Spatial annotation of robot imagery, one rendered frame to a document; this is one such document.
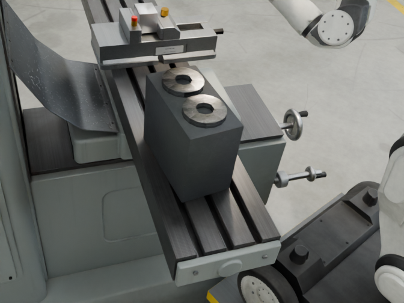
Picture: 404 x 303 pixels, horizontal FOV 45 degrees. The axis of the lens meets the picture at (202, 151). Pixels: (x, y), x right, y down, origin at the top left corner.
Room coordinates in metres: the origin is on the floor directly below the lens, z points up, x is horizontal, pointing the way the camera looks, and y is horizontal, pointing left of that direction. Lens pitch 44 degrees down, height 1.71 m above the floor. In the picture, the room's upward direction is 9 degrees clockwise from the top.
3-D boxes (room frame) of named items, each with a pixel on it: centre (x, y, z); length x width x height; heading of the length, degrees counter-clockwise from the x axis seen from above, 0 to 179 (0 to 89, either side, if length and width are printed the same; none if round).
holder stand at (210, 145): (0.79, 0.04, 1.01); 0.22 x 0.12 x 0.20; 33
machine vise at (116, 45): (1.23, 0.19, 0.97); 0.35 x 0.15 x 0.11; 116
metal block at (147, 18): (1.22, 0.22, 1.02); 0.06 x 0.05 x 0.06; 26
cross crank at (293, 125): (1.35, -0.28, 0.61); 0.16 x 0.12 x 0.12; 115
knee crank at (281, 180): (1.24, -0.36, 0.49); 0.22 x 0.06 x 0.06; 115
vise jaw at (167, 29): (1.25, 0.17, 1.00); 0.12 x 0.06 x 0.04; 26
